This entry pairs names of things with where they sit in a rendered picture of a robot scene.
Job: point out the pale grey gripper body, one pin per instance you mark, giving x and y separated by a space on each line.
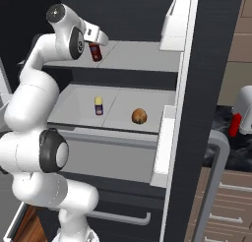
101 38

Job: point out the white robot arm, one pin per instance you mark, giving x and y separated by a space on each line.
29 101

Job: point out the red ketchup bottle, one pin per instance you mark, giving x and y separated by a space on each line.
95 53

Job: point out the black open fridge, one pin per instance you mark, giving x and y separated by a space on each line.
131 10

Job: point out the grey fridge shelf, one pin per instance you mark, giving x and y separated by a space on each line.
141 55
124 105

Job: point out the yellow-capped blue condiment bottle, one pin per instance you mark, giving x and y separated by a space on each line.
98 106

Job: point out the black fridge door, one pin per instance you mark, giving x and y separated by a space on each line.
203 88

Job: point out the grey fridge crisper drawer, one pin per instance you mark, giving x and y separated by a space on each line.
111 157

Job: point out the white door bin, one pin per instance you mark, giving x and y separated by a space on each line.
174 26
164 147

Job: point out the brown round food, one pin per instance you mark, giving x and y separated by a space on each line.
139 116

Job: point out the black freezer drawer front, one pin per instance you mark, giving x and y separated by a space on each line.
131 231

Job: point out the brown drawer cabinet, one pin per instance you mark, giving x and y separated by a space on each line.
229 203

